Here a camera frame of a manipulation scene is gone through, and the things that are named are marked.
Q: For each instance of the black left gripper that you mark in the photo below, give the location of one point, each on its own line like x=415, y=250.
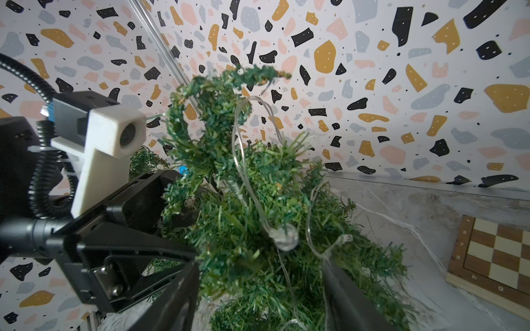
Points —
x=114, y=255

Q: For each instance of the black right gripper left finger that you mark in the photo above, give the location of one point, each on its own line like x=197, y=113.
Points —
x=175, y=307

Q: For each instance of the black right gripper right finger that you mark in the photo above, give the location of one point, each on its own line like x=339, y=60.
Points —
x=346, y=306

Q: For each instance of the green left christmas tree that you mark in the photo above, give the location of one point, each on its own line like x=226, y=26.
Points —
x=146, y=161

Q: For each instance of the green christmas tree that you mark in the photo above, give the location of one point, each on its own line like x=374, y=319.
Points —
x=265, y=217
x=146, y=161

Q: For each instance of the green right christmas tree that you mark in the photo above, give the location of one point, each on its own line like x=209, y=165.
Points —
x=265, y=217

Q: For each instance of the blue toy microphone on stand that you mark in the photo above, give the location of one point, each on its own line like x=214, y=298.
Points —
x=183, y=170

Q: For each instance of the wooden chess board box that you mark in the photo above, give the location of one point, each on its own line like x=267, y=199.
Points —
x=491, y=261

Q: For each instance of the metal left corner post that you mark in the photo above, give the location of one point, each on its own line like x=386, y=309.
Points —
x=146, y=12

